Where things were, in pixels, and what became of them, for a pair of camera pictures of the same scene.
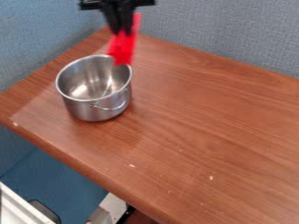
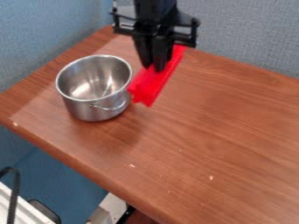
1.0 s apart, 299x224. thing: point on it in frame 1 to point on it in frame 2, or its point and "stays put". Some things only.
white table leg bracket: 112,210 stays put
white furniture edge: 17,211 stays put
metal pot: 96,87 stays put
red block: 124,43 to 150,80
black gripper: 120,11 to 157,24
